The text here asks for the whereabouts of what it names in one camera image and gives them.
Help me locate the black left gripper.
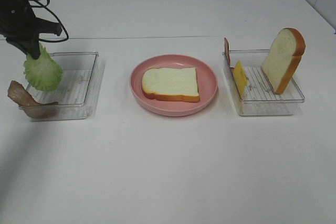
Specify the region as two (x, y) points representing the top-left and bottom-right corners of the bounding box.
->
(1, 0), (63, 59)

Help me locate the green lettuce leaf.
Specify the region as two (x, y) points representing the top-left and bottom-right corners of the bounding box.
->
(23, 43), (63, 91)

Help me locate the bread slice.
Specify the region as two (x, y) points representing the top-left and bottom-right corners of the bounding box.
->
(261, 28), (306, 94)
(142, 67), (200, 102)

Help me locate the clear left plastic tray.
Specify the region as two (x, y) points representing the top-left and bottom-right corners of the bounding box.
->
(19, 52), (104, 121)

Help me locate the clear plastic tray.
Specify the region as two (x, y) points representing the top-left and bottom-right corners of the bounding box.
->
(19, 52), (104, 121)
(223, 49), (305, 116)

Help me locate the pink round plate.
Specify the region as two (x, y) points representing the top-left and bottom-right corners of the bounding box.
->
(130, 55), (218, 116)

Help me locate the yellow cheese slice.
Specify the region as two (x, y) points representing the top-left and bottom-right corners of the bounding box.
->
(233, 60), (248, 115)

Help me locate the clear right plastic tray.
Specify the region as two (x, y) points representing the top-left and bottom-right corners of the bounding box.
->
(223, 49), (305, 116)

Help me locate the upright bread slice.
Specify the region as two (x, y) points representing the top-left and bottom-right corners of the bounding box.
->
(261, 28), (306, 94)

